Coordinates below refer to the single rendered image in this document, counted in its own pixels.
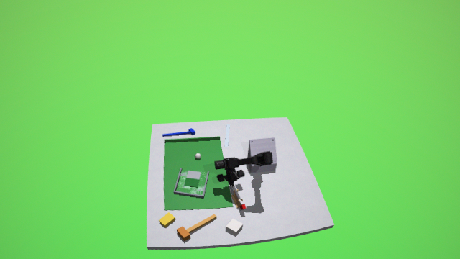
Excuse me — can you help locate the green putting mat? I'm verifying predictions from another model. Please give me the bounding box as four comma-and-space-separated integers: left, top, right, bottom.
163, 140, 233, 211

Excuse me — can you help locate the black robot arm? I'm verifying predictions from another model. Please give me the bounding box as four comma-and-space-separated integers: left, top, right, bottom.
214, 151, 273, 181

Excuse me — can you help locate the yellow rectangular block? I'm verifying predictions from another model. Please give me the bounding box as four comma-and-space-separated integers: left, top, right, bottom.
159, 212, 176, 228

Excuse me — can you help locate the blue golf putter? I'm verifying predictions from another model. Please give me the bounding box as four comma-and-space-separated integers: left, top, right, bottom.
162, 128, 196, 137

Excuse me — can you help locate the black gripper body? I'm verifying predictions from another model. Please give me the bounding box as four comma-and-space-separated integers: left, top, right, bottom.
216, 169, 245, 182

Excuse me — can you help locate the brown wooden mallet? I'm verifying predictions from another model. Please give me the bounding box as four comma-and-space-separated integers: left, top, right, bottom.
177, 214, 217, 241

